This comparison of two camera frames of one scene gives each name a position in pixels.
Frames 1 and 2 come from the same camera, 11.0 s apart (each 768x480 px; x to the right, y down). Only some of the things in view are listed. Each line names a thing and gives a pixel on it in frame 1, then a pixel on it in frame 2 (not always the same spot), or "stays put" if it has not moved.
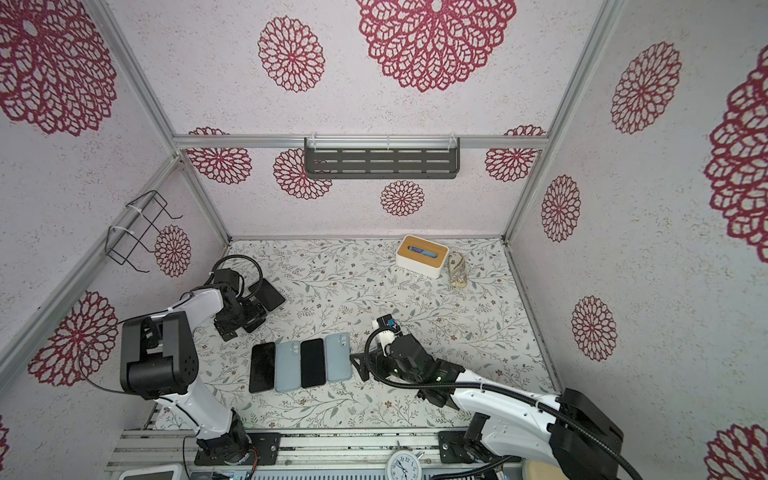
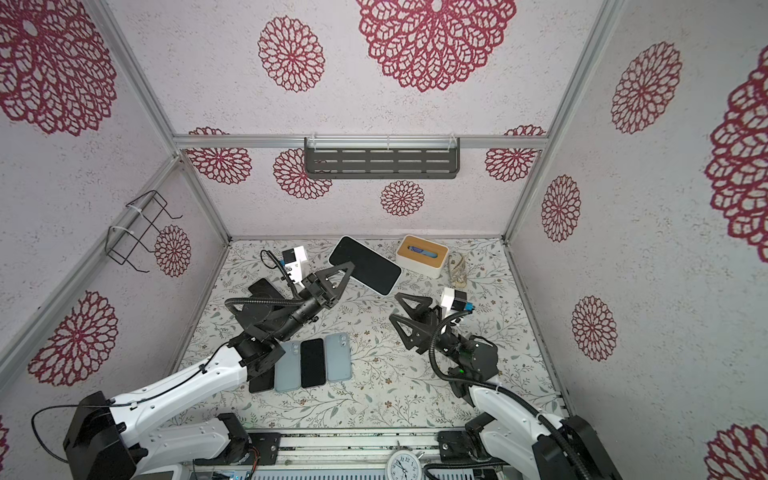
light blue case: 338,357 stays put
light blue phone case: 287,366 stays put
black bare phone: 262,367 stays put
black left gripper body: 234,317 → 317,290
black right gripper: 367,363 → 425,329
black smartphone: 312,363 stays put
